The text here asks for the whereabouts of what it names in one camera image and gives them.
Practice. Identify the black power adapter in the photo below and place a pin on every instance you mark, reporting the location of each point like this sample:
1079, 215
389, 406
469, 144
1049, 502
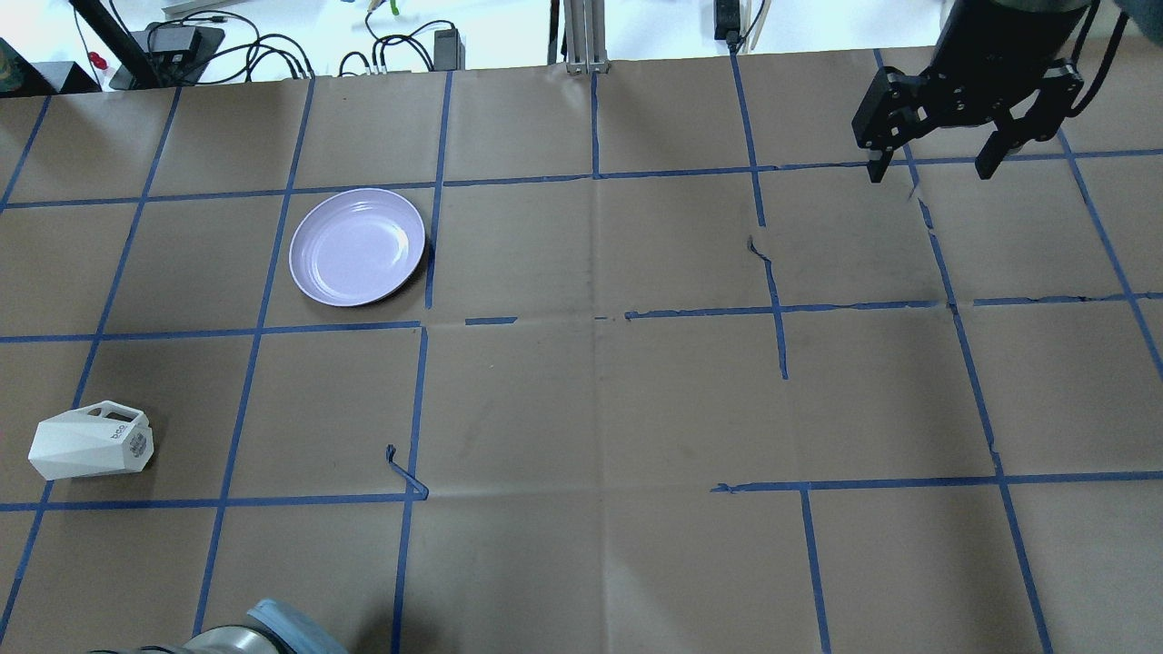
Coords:
448, 52

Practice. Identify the aluminium frame post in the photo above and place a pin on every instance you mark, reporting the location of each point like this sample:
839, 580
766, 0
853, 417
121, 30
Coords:
585, 37

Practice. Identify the lavender round plate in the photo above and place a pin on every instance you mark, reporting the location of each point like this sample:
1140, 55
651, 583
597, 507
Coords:
357, 247

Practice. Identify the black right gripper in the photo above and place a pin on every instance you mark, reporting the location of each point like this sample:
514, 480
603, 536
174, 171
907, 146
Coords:
992, 56

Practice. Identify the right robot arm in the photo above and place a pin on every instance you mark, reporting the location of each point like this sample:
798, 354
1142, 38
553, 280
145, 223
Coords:
1012, 64

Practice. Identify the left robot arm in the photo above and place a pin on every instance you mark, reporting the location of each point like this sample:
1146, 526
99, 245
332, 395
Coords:
271, 626

